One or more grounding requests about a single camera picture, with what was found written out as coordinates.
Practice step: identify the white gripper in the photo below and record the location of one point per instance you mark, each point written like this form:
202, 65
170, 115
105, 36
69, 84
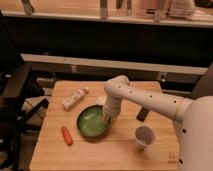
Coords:
111, 109

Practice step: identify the green ceramic bowl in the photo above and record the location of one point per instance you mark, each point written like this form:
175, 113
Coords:
90, 122

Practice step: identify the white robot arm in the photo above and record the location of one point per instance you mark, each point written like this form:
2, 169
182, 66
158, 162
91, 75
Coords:
194, 116

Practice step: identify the white folded napkin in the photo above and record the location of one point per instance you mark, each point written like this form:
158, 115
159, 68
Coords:
101, 100

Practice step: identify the black rectangular block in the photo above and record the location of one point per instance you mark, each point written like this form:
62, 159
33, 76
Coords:
142, 114

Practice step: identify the white milk carton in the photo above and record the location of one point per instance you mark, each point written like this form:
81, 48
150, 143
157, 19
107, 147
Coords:
75, 98

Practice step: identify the white paper cup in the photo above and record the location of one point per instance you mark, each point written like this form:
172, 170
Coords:
144, 136

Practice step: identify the orange carrot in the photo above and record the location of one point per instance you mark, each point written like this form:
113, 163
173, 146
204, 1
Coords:
67, 136

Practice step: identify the black chair at left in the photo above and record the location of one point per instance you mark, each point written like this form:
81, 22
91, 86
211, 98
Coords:
17, 83

